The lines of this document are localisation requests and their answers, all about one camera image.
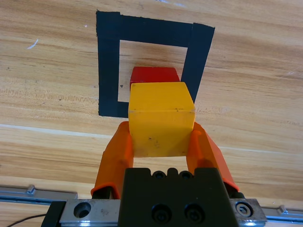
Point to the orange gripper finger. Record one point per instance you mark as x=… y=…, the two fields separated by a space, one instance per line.
x=208 y=156
x=113 y=160

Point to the yellow wooden cube block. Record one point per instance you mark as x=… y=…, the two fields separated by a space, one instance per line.
x=161 y=123

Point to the red wooden cube block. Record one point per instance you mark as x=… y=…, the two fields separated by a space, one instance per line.
x=154 y=74

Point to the black tape square outline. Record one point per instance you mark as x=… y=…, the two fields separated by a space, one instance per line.
x=106 y=71

